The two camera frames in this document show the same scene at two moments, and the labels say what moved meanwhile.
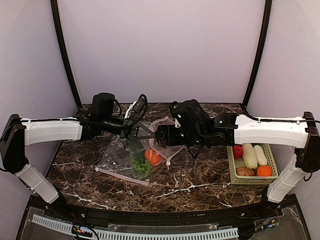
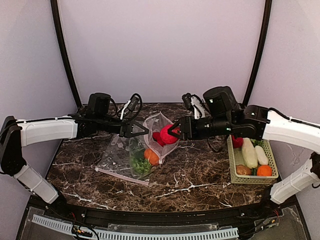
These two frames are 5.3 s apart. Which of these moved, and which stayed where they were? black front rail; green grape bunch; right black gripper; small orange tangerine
Moved: right black gripper
Stayed: green grape bunch; small orange tangerine; black front rail
